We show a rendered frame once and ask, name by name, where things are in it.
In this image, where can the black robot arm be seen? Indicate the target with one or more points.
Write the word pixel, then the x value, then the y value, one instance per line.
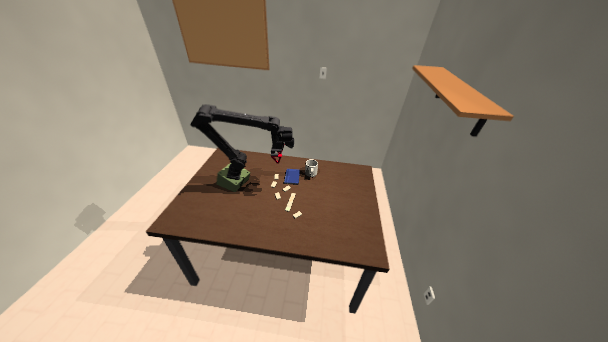
pixel 211 113

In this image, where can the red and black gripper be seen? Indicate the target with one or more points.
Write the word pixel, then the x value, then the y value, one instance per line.
pixel 273 154

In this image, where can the white mug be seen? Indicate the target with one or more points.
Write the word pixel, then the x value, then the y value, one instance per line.
pixel 308 168

